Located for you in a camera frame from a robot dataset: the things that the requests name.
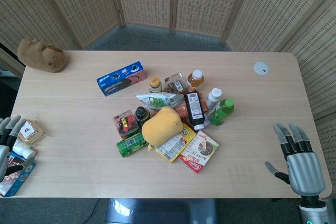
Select white table cable grommet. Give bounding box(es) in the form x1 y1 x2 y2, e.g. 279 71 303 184
253 61 270 76

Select clear box brown snack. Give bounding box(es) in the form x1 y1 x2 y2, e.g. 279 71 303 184
164 71 189 94

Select blue pink Oreo box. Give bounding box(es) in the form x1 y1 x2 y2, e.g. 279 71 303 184
96 61 147 97

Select silver green snack bag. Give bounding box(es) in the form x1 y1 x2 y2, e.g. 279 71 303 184
135 91 186 111

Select yellow mango plush toy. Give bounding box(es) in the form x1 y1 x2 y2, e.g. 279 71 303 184
141 106 184 153

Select clear plastic wrapper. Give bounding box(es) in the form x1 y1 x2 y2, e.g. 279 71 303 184
202 113 219 130

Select orange juice bottle white cap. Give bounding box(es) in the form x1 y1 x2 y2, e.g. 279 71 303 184
186 69 205 90

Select small white labelled bottle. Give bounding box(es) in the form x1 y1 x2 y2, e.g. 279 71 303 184
12 139 36 161

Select dark soda bottle black cap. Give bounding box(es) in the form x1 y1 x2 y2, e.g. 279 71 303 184
134 106 151 130

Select yellow snack bag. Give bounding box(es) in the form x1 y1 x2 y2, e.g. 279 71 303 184
154 122 197 164

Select red white biscuit box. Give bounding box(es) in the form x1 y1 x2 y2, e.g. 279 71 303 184
178 130 220 174

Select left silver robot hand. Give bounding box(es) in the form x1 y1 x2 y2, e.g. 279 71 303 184
0 115 24 183

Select green bottle green cap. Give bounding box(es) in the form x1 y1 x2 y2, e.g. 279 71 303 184
211 98 235 126

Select blue cookie box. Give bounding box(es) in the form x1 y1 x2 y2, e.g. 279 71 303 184
0 152 37 198

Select brown bottle yellow lid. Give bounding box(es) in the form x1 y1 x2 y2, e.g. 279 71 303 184
149 76 163 94

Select brown plush animal toy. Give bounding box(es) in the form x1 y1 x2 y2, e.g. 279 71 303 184
17 38 66 73

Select clear pack red contents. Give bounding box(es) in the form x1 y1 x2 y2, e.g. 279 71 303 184
112 109 142 140

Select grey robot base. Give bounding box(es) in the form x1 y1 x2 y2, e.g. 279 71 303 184
104 198 218 224

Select orange snack package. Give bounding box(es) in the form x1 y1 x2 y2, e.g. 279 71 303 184
173 92 211 119

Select wrapped sandwich bread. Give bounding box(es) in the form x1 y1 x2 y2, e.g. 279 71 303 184
17 119 46 145

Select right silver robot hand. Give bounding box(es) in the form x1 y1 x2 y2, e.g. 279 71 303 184
264 122 326 196

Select dark bottle purple label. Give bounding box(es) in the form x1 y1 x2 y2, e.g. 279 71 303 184
184 91 206 131

